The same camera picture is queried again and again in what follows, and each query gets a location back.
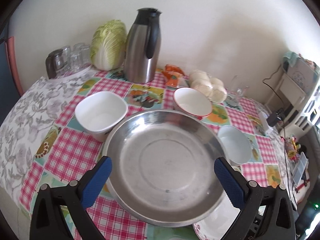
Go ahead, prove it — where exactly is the light blue round bowl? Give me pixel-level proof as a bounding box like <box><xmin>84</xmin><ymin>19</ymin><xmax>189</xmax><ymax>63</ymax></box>
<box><xmin>217</xmin><ymin>126</ymin><xmax>252</xmax><ymax>165</ymax></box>

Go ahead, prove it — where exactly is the white tray under glasses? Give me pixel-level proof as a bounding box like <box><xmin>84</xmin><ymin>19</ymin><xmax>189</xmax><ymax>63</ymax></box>
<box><xmin>50</xmin><ymin>64</ymin><xmax>93</xmax><ymax>82</ymax></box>

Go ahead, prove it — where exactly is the upturned clear glass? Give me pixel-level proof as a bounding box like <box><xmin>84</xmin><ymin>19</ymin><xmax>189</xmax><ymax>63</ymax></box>
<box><xmin>61</xmin><ymin>42</ymin><xmax>91</xmax><ymax>71</ymax></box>

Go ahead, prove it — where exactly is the black cable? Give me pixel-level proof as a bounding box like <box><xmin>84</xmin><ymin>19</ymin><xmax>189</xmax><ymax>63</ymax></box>
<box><xmin>261</xmin><ymin>64</ymin><xmax>298</xmax><ymax>210</ymax></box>

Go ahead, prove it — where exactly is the bag of white buns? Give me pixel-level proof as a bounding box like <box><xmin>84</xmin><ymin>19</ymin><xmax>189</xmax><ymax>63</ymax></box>
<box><xmin>189</xmin><ymin>69</ymin><xmax>227</xmax><ymax>103</ymax></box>

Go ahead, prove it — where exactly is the white power strip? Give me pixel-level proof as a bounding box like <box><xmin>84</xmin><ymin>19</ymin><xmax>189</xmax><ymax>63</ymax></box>
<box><xmin>258</xmin><ymin>111</ymin><xmax>273</xmax><ymax>136</ymax></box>

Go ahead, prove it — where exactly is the brown glass cup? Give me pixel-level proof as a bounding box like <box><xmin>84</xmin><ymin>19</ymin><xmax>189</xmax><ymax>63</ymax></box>
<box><xmin>46</xmin><ymin>49</ymin><xmax>65</xmax><ymax>79</ymax></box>

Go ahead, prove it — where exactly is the black power adapter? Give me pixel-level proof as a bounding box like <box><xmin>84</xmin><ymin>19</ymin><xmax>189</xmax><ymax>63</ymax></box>
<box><xmin>266</xmin><ymin>112</ymin><xmax>283</xmax><ymax>127</ymax></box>

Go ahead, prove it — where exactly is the white square bowl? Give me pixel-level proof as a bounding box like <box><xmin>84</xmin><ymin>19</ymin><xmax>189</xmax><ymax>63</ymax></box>
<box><xmin>74</xmin><ymin>91</ymin><xmax>129</xmax><ymax>142</ymax></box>

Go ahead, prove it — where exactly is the orange snack packet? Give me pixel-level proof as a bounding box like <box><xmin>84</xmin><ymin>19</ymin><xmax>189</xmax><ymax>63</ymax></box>
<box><xmin>162</xmin><ymin>64</ymin><xmax>188</xmax><ymax>88</ymax></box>

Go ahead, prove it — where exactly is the large stainless steel pan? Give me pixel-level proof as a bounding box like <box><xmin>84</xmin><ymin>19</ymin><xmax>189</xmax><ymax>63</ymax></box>
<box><xmin>103</xmin><ymin>110</ymin><xmax>225</xmax><ymax>228</ymax></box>

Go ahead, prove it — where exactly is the napa cabbage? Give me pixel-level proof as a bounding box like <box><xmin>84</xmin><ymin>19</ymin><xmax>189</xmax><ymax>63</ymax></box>
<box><xmin>90</xmin><ymin>20</ymin><xmax>127</xmax><ymax>71</ymax></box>

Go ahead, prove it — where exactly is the red rimmed strawberry bowl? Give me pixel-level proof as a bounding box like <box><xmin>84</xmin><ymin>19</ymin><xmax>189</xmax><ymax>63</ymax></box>
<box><xmin>173</xmin><ymin>88</ymin><xmax>212</xmax><ymax>120</ymax></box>

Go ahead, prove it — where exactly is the stainless steel thermos jug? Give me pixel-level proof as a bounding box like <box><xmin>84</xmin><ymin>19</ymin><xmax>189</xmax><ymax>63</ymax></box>
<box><xmin>124</xmin><ymin>8</ymin><xmax>161</xmax><ymax>83</ymax></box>

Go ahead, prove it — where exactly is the grey floral tablecloth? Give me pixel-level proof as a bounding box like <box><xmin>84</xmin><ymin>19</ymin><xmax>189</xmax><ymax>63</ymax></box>
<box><xmin>1</xmin><ymin>70</ymin><xmax>95</xmax><ymax>204</ymax></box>

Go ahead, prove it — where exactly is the clear glass mug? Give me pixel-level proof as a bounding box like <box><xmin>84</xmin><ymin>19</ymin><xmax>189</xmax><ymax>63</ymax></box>
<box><xmin>226</xmin><ymin>75</ymin><xmax>249</xmax><ymax>107</ymax></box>

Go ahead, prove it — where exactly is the floral white plate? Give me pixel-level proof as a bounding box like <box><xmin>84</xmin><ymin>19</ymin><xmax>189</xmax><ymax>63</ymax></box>
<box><xmin>193</xmin><ymin>196</ymin><xmax>240</xmax><ymax>240</ymax></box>

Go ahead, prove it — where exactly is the checkered picture tablecloth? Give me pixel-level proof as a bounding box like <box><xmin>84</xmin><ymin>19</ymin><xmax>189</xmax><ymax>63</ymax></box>
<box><xmin>19</xmin><ymin>68</ymin><xmax>288</xmax><ymax>240</ymax></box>

